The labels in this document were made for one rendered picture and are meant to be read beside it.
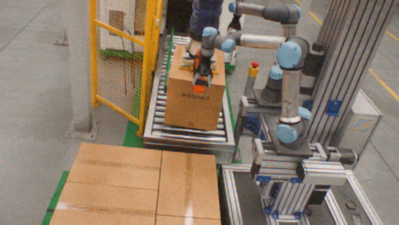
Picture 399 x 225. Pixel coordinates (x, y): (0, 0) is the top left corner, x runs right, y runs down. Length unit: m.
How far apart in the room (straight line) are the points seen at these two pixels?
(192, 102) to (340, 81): 1.01
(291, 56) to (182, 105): 1.06
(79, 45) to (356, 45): 2.17
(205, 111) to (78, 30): 1.29
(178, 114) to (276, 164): 0.84
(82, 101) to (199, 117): 1.29
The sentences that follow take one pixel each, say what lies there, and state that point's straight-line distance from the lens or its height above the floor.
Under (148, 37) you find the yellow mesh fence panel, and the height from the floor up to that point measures 1.08.
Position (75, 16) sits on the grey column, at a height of 1.22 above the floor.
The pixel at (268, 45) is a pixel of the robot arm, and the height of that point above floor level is 1.57.
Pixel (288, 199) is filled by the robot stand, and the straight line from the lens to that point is 2.65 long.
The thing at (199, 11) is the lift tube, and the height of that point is 1.50.
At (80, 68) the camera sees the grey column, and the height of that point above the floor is 0.73.
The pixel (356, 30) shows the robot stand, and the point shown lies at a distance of 2.01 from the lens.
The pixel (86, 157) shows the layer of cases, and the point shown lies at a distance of 2.50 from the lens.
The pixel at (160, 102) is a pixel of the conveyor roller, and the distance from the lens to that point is 3.08.
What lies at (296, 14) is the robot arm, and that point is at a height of 1.61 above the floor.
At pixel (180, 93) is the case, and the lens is 2.42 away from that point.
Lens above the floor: 2.21
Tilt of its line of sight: 34 degrees down
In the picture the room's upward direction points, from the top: 10 degrees clockwise
